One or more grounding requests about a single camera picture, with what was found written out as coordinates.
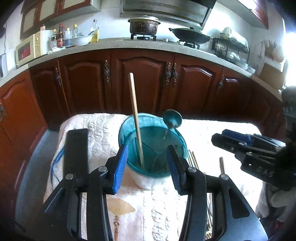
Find white plastic bag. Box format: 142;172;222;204
219;27;249;47

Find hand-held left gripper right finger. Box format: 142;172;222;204
166;145;271;241

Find black wok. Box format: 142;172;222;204
169;27;211;45

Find red brown wall cabinet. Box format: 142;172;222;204
240;0;270;30

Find yellow microwave oven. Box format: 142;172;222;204
15;30;53;67

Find wall chopstick holder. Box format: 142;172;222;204
263;39;277;58

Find teal white utensil holder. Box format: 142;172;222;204
118;113;188;191

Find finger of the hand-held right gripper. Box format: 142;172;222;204
211;133;249;160
221;129;262;145

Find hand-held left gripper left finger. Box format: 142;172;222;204
25;128;129;241

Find grey stone countertop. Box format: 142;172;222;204
0;38;284;102

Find gas stove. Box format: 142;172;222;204
122;34;201;49

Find steel range hood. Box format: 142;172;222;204
120;0;216;28

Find dark cooking pot with lid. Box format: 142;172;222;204
128;15;161;35

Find stack of white dishes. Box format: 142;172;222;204
228;52;256;74

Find blue cord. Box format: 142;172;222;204
51;145;66;186

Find wooden cutting board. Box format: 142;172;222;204
257;62;287;90

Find white quilted cloth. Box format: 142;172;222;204
44;113;264;241

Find brown base cabinets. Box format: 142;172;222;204
0;49;287;209

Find dark sauce bottle red label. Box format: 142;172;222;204
57;24;65;48

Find black wire dish rack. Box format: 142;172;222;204
211;37;250;64

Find white bowl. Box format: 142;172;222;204
69;35;95;46

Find dark glass bottle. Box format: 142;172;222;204
50;29;58;49

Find light wooden chopstick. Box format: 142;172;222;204
188;150;212;241
128;72;145;169

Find cooking oil bottle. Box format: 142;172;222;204
90;19;100;43

